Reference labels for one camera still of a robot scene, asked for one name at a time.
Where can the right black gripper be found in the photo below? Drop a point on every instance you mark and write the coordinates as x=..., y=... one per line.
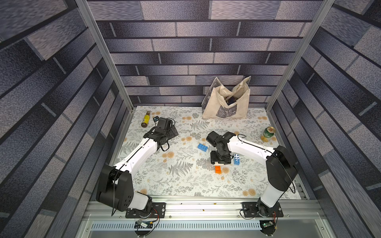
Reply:
x=220, y=157

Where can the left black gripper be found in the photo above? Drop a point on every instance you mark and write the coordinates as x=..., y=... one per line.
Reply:
x=172, y=133

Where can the orange lego brick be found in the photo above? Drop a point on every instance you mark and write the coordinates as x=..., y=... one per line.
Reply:
x=218, y=170

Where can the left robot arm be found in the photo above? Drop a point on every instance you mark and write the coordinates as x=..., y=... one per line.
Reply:
x=115, y=186

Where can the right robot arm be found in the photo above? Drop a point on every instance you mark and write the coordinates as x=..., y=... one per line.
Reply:
x=280, y=164

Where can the blue lego brick right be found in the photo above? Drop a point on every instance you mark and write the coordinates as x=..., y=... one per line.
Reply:
x=236, y=158

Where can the blue lego brick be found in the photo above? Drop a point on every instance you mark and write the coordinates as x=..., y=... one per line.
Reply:
x=202, y=147
x=236, y=158

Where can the blue lego brick left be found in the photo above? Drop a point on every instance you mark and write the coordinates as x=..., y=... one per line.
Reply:
x=202, y=147

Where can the yellow label brown bottle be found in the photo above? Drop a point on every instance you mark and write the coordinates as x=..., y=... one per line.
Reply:
x=146, y=119

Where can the green beverage can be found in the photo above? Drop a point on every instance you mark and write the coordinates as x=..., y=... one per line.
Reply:
x=268, y=133

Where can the beige canvas tote bag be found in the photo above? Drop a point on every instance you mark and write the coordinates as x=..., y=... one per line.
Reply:
x=222, y=103

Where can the right circuit board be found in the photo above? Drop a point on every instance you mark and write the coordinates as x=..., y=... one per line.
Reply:
x=268, y=228

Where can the circuit board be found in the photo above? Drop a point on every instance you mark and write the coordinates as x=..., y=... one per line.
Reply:
x=143, y=224
x=268, y=228

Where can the left circuit board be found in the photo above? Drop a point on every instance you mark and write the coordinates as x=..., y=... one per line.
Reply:
x=143, y=224

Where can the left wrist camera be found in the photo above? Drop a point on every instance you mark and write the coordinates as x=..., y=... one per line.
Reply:
x=164, y=123

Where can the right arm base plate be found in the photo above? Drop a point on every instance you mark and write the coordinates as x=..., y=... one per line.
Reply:
x=252, y=210

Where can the aluminium front rail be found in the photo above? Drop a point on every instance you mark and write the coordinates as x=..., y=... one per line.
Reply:
x=207, y=217

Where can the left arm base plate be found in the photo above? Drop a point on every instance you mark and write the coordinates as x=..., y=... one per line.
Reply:
x=154, y=210

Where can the left aluminium frame post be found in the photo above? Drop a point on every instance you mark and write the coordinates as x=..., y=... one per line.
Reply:
x=100, y=42

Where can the aluminium frame post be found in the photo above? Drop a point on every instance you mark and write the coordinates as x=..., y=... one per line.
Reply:
x=100, y=42
x=315, y=24

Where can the right aluminium frame post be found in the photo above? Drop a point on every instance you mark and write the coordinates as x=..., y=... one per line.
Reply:
x=315, y=24

